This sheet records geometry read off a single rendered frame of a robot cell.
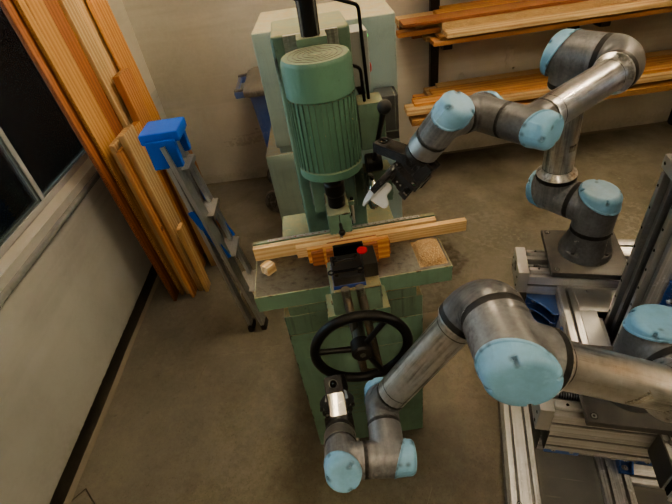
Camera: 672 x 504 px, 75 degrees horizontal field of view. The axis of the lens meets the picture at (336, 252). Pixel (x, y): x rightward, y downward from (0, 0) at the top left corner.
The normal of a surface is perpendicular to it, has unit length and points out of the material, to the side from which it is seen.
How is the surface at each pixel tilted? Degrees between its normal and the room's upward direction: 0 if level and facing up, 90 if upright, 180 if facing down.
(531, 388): 86
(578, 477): 0
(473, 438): 0
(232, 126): 90
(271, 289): 0
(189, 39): 90
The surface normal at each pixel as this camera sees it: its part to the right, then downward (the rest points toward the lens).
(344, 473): 0.03, 0.14
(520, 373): -0.08, 0.58
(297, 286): -0.12, -0.77
